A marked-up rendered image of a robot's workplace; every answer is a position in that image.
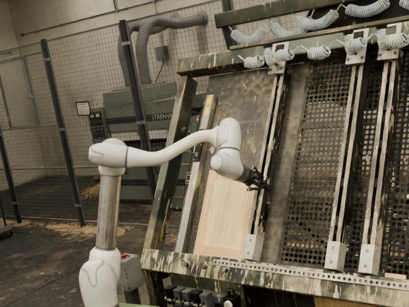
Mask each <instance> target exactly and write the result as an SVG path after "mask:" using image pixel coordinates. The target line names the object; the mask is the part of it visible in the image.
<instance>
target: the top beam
mask: <svg viewBox="0 0 409 307"><path fill-rule="evenodd" d="M396 28H397V26H393V27H387V28H386V35H391V34H395V33H396ZM378 31H380V29H379V30H377V29H376V27H370V28H369V35H368V37H369V36H370V35H371V34H373V36H372V37H371V38H370V39H369V40H368V43H367V48H366V52H367V53H368V54H369V53H373V52H378V51H379V45H378V41H377V40H378V39H377V38H378V37H377V36H376V35H375V33H376V34H378V33H377V32H378ZM401 33H404V34H407V35H408V34H409V21H406V22H402V30H401ZM345 37H347V35H343V32H341V33H337V34H330V35H323V36H319V37H312V38H305V39H301V40H294V41H289V45H288V48H290V49H291V50H295V49H296V48H297V47H298V46H299V48H298V49H297V50H296V51H295V52H294V54H295V56H294V58H293V59H292V60H289V61H286V63H287V64H295V63H303V62H311V61H316V60H314V59H313V60H312V59H309V58H308V56H307V51H306V50H305V49H303V48H302V47H301V45H302V46H304V47H305V48H306V49H307V50H309V49H310V48H313V47H315V48H318V47H321V46H322V45H325V46H327V47H329V46H330V44H331V43H332V42H333V41H334V40H335V41H334V43H333V45H332V46H331V47H330V51H331V53H330V56H329V57H327V58H325V59H330V58H339V57H346V56H347V52H346V51H345V48H344V45H343V44H341V43H339V42H337V41H336V40H339V41H341V42H343V43H345V42H344V41H346V40H344V39H345ZM266 49H267V48H264V46H258V47H254V48H247V49H240V50H236V51H230V50H227V51H221V52H214V53H210V54H203V55H196V56H192V57H185V58H179V59H178V63H177V68H176V73H177V74H179V75H180V76H183V75H187V76H191V77H192V78H194V77H203V76H211V75H216V74H224V73H229V72H237V71H246V70H251V69H249V68H246V67H244V61H243V60H242V59H241V58H240V57H238V55H239V56H241V57H242V58H243V59H246V58H247V57H255V56H257V55H260V56H261V57H263V55H264V54H265V53H264V52H265V51H264V50H266ZM263 59H264V65H263V66H261V67H260V68H268V67H269V66H268V65H267V63H266V61H265V56H264V58H263ZM325 59H322V60H325ZM257 69H259V68H257Z"/></svg>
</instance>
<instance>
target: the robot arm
mask: <svg viewBox="0 0 409 307"><path fill-rule="evenodd" d="M241 140H242V136H241V129H240V124H239V123H238V122H237V121H236V120H235V119H233V118H226V119H224V120H223V121H222V122H221V123H220V125H219V126H216V127H215V128H214V129H211V130H201V131H198V132H195V133H193V134H191V135H189V136H187V137H185V138H183V139H181V140H179V141H177V142H176V143H174V144H172V145H170V146H169V147H167V148H165V149H163V150H160V151H157V152H147V151H144V150H139V149H135V148H133V147H128V146H126V145H125V143H124V142H123V141H121V140H120V139H117V138H110V139H106V140H105V141H103V142H102V143H97V144H94V145H92V146H91V147H90V148H89V156H88V159H89V160H90V162H92V163H94V164H96V165H98V167H99V172H100V174H101V178H100V194H99V210H98V218H97V234H96V246H95V247H94V248H93V249H92V250H91V251H90V254H89V261H87V262H86V263H85V264H84V265H83V266H82V267H81V269H80V273H79V285H80V291H81V294H82V299H83V302H84V305H85V307H120V306H119V302H118V299H117V283H118V281H119V277H120V274H121V253H120V251H119V250H118V249H117V248H116V237H117V222H118V214H119V199H120V190H121V175H123V174H124V172H125V168H134V167H143V166H156V165H159V164H163V163H165V162H167V161H169V160H171V159H173V158H175V157H176V156H178V155H179V154H181V153H183V152H184V151H186V150H188V149H189V148H191V147H192V146H194V145H196V144H198V143H202V142H208V143H211V144H212V145H213V146H214V147H216V148H218V153H217V154H215V155H214V156H213V157H212V159H211V167H212V168H213V170H214V171H215V172H216V173H218V174H219V175H221V176H222V177H224V178H227V179H232V180H234V181H237V182H239V183H244V184H246V185H247V186H248V189H247V191H253V190H256V191H261V190H262V189H271V188H272V186H270V185H268V184H267V182H266V181H265V180H264V176H263V175H262V174H261V173H260V172H259V171H258V170H257V168H256V167H255V166H251V169H249V168H248V167H247V166H245V165H244V164H242V163H241V160H240V147H241ZM255 174H256V175H255ZM255 180H256V181H255ZM257 181H258V182H260V183H258V182H257ZM251 185H255V186H257V188H253V187H251Z"/></svg>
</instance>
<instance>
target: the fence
mask: <svg viewBox="0 0 409 307"><path fill-rule="evenodd" d="M209 96H212V98H211V104H207V100H208V97H209ZM216 102H217V96H215V95H213V94H212V95H207V98H206V103H205V106H204V112H203V118H202V122H201V127H200V129H206V130H210V129H211V126H212V120H213V117H214V111H215V105H216ZM206 107H209V113H208V115H205V109H206ZM207 147H208V142H204V143H203V148H202V152H201V158H200V161H194V162H193V166H192V172H191V177H190V181H189V186H188V190H187V196H186V201H185V205H184V211H183V216H182V220H181V225H180V231H179V235H178V240H177V246H176V249H175V252H180V253H186V252H187V246H188V242H189V236H190V233H191V227H192V221H193V218H194V212H195V206H196V202H197V197H198V191H199V187H200V182H201V176H202V172H203V166H204V162H205V156H206V151H207Z"/></svg>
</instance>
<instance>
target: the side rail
mask: <svg viewBox="0 0 409 307"><path fill-rule="evenodd" d="M197 85H198V82H197V81H196V80H194V79H192V78H190V77H188V76H182V77H180V82H179V85H178V91H177V96H176V99H175V105H174V108H173V113H172V118H171V122H170V127H169V132H168V136H167V141H166V146H165V148H167V147H169V146H170V145H172V144H174V143H176V142H177V141H179V140H181V139H183V138H185V137H187V133H182V132H181V129H182V128H183V127H186V128H187V130H188V128H189V123H190V119H191V113H192V109H191V103H192V98H193V97H195V93H196V90H197ZM182 157H183V153H181V154H179V155H178V156H176V157H175V158H173V159H171V160H169V161H167V162H165V163H163V164H161V169H160V172H159V177H158V182H157V186H156V191H155V196H154V200H153V205H152V210H151V214H150V219H149V224H148V228H147V233H146V236H145V241H144V248H146V249H155V250H163V247H164V241H165V238H166V233H167V227H168V223H169V218H170V212H171V209H170V203H171V199H172V197H173V196H174V195H175V189H176V185H177V180H178V174H179V171H180V166H181V160H182Z"/></svg>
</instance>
